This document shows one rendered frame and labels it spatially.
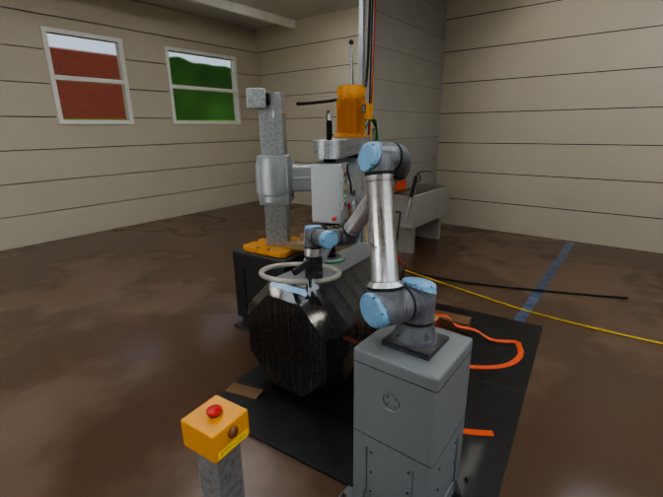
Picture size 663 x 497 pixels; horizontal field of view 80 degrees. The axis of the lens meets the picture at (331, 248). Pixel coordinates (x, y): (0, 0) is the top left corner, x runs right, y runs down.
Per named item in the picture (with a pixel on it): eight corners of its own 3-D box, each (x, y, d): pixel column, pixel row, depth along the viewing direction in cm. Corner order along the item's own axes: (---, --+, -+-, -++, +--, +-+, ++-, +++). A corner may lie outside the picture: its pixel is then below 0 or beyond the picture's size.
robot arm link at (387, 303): (414, 324, 162) (405, 138, 155) (381, 334, 153) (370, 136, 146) (390, 318, 175) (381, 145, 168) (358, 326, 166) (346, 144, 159)
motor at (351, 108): (338, 136, 352) (338, 88, 340) (373, 136, 344) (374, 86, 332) (331, 137, 326) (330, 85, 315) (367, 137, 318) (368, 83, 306)
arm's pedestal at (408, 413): (471, 481, 207) (488, 336, 182) (431, 561, 169) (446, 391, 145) (387, 439, 236) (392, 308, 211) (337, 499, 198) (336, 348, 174)
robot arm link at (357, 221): (415, 137, 167) (347, 231, 216) (393, 135, 160) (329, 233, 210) (428, 157, 162) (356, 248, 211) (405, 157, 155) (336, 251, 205)
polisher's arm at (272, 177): (254, 195, 330) (252, 165, 323) (259, 189, 363) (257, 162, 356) (342, 194, 332) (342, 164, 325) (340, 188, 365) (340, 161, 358)
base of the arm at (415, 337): (440, 334, 182) (442, 314, 179) (431, 352, 165) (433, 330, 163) (400, 325, 190) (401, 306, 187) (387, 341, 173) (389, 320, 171)
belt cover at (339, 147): (341, 155, 359) (341, 136, 354) (369, 156, 353) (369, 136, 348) (307, 165, 271) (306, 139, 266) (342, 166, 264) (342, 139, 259)
